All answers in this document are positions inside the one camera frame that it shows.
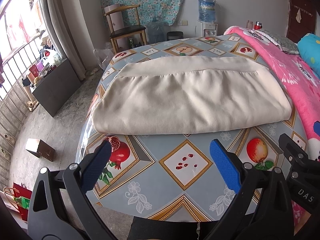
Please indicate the grey curtain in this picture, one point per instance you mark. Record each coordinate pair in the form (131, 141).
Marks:
(62, 30)

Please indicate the dark low cabinet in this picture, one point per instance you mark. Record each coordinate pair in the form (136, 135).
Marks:
(57, 90)

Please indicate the wooden chair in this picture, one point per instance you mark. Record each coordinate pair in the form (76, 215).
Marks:
(128, 31)

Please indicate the pale shoe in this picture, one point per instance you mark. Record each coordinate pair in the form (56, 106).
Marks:
(5, 153)
(9, 138)

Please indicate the white cylindrical box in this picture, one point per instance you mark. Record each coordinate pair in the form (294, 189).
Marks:
(115, 17)

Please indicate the white water dispenser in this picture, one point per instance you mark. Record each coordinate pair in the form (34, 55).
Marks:
(208, 28)

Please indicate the teal pillow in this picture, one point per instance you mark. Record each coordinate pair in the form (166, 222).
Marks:
(311, 50)

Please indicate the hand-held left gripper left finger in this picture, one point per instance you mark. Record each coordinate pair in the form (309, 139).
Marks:
(97, 162)

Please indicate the clear plastic bag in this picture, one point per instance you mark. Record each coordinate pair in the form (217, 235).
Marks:
(103, 57)

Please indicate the red paper bag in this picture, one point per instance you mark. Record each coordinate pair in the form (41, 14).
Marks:
(23, 205)

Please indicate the red hanging clothes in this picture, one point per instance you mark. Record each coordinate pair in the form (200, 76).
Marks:
(20, 28)

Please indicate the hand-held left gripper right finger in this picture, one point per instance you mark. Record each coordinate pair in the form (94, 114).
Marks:
(225, 165)

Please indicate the blue water cooler bottle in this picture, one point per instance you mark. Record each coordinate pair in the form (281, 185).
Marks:
(207, 10)

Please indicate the beige sandals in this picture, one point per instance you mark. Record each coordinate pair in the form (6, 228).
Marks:
(31, 105)

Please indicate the small brown cardboard box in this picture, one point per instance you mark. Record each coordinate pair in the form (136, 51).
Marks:
(42, 150)

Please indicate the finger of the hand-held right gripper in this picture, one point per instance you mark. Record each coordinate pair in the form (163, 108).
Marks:
(297, 160)

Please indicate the metal window railing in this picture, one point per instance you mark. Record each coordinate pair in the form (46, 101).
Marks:
(12, 100)

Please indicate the white wall socket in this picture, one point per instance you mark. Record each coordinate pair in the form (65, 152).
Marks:
(182, 23)

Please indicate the black trash bin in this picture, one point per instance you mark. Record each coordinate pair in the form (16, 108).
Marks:
(174, 35)

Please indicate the cream zip jacket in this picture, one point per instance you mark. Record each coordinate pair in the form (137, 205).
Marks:
(187, 97)

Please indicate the brown wooden door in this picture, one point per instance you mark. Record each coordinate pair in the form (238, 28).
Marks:
(305, 5)

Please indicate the grey lace cushion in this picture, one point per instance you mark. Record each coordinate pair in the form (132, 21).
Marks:
(280, 41)

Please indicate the small pink bottle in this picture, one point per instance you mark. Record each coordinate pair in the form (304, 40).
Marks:
(249, 25)

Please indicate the pink floral blanket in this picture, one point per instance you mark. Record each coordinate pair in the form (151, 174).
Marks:
(287, 75)

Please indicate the white plastic bag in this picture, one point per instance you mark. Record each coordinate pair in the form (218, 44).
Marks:
(51, 57)

